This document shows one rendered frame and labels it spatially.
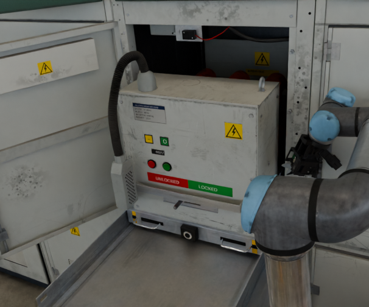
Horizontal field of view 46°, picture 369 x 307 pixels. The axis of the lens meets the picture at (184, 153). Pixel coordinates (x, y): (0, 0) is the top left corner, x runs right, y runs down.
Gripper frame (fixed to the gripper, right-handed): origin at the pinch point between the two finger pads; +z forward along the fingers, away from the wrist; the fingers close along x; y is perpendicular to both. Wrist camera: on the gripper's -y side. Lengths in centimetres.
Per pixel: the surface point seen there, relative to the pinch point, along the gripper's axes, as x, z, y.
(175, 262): -0.5, 36.1, 31.2
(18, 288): -83, 160, 83
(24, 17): -87, -7, 89
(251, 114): -6.9, -21.2, 22.1
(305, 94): -15.1, -26.1, 2.5
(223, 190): -7.4, 8.3, 20.9
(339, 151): -3.1, -14.3, -9.8
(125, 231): -22, 45, 45
